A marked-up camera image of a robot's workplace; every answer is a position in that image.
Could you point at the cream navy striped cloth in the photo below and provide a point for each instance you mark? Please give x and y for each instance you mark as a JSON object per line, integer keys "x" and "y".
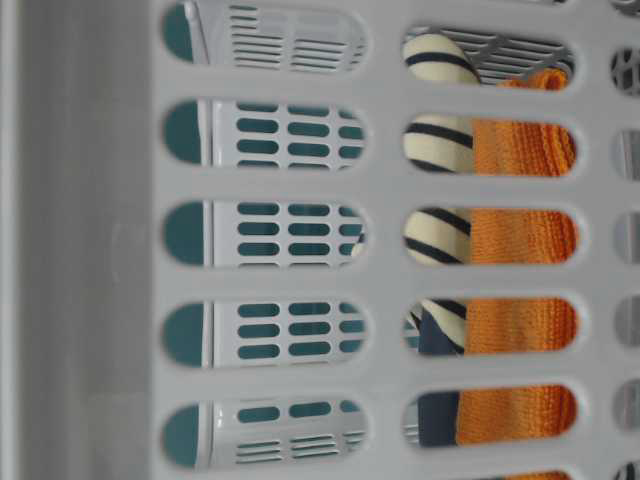
{"x": 435, "y": 235}

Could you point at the orange knitted cloth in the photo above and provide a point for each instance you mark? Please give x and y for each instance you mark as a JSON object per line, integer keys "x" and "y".
{"x": 519, "y": 325}

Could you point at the white plastic shopping basket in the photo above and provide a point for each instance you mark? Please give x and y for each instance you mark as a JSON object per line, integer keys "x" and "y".
{"x": 87, "y": 282}

